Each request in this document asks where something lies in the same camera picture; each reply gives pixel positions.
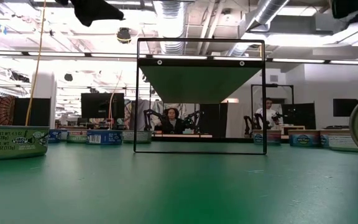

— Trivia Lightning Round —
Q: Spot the black partition panel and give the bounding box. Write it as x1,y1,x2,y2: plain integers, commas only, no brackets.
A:
13,98,52,127
200,103,229,138

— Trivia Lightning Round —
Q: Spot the wooden workbench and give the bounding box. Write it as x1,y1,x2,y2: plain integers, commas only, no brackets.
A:
152,133,213,139

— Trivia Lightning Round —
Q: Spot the yellow hanging cable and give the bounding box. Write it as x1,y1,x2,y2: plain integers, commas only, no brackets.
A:
25,0,47,127

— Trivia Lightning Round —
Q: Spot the white pillar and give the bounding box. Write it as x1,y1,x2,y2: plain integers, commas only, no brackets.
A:
32,71,57,129

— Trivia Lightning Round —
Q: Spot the black ceiling dome camera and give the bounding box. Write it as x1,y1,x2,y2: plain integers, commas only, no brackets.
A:
116,27,132,44

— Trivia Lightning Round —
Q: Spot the green Circle Hook tuna can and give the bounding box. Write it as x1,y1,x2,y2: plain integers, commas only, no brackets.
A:
0,125,50,161

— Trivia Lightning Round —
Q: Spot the blue barcode tuna can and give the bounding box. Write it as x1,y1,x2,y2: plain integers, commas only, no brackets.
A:
86,129,124,146
48,129,62,144

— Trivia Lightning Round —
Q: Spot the person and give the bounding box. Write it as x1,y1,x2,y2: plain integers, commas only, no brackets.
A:
162,107,185,135
255,97,276,130

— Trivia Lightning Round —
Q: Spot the corrugated silver ventilation duct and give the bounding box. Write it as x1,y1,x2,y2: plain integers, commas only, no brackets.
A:
154,0,188,55

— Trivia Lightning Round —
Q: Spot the black metal stand frame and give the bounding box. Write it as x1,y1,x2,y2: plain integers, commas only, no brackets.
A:
250,83,295,131

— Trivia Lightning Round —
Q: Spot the black computer monitor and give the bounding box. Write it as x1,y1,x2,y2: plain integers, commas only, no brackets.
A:
333,98,358,118
81,92,126,119
282,103,316,127

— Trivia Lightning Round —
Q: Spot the green Bumble Bee tuna can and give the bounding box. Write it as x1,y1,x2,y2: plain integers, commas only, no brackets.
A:
66,129,88,144

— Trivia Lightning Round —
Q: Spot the white green label tuna can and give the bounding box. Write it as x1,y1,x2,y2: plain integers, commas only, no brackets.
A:
328,133,358,153

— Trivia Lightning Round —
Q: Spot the black frame wooden shelf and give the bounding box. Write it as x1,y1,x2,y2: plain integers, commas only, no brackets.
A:
134,37,267,156

